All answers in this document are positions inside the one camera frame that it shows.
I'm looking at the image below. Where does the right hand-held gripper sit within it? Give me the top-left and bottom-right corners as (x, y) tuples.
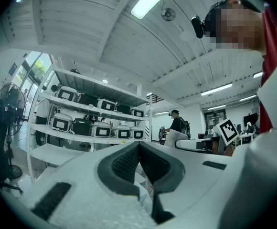
(175, 119), (240, 157)

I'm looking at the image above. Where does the white metal shelf rack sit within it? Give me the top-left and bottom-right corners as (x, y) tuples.
(26, 67), (153, 183)

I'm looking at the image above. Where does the dark rice cooker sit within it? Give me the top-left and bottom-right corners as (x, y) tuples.
(72, 117), (93, 136)
(116, 103), (131, 114)

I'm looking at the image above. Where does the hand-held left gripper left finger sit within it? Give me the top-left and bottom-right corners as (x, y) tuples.
(19, 141), (157, 229)

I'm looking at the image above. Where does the black head-worn camera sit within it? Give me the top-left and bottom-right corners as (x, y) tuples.
(191, 2), (219, 39)

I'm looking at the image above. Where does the black monitor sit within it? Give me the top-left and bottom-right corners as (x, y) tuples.
(243, 113), (258, 127)

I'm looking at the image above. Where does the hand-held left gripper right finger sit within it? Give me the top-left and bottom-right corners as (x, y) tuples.
(139, 141), (235, 229)

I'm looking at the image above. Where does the glass window front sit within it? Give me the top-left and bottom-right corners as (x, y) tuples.
(14, 51), (54, 119)

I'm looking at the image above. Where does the person's head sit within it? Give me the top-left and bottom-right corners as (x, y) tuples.
(210, 0), (267, 56)

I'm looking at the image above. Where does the black standing fan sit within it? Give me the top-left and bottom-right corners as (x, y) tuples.
(0, 82), (27, 181)

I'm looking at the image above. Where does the red striped jersey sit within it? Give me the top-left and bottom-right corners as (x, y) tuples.
(259, 5), (277, 135)

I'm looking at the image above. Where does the grey wiping cloth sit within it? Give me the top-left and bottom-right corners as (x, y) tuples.
(165, 130), (189, 148)

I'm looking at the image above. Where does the round ceiling camera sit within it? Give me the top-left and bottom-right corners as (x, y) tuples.
(161, 7), (177, 21)

